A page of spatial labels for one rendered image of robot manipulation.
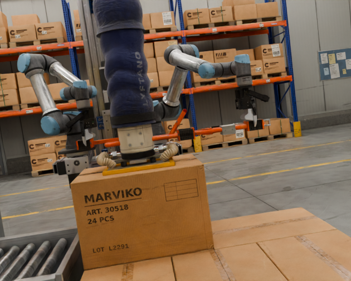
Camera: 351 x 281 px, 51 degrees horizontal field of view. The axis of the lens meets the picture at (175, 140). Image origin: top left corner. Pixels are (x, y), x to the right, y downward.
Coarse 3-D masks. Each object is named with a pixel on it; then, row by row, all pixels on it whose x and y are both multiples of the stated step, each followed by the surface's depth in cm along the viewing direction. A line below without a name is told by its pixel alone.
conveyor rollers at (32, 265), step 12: (60, 240) 208; (0, 252) 205; (12, 252) 201; (24, 252) 197; (36, 252) 195; (60, 252) 195; (0, 264) 185; (12, 264) 181; (36, 264) 182; (48, 264) 176; (12, 276) 173; (24, 276) 167; (36, 276) 164
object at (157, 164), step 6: (120, 162) 173; (144, 162) 178; (150, 162) 175; (156, 162) 173; (162, 162) 172; (168, 162) 171; (174, 162) 171; (108, 168) 177; (114, 168) 171; (120, 168) 170; (126, 168) 170; (132, 168) 169; (138, 168) 170; (144, 168) 170; (150, 168) 170; (108, 174) 169; (114, 174) 169
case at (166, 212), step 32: (192, 160) 180; (96, 192) 162; (128, 192) 163; (160, 192) 164; (192, 192) 166; (96, 224) 163; (128, 224) 164; (160, 224) 166; (192, 224) 167; (96, 256) 164; (128, 256) 166; (160, 256) 167
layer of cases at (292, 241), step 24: (264, 216) 204; (288, 216) 199; (312, 216) 194; (216, 240) 179; (240, 240) 175; (264, 240) 171; (288, 240) 167; (312, 240) 164; (336, 240) 160; (120, 264) 166; (144, 264) 162; (168, 264) 159; (192, 264) 156; (216, 264) 153; (240, 264) 150; (264, 264) 147; (288, 264) 144; (312, 264) 142; (336, 264) 139
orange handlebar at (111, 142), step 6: (240, 126) 183; (246, 126) 183; (198, 132) 182; (204, 132) 182; (210, 132) 182; (216, 132) 183; (114, 138) 207; (156, 138) 180; (162, 138) 181; (168, 138) 181; (108, 144) 179; (114, 144) 179
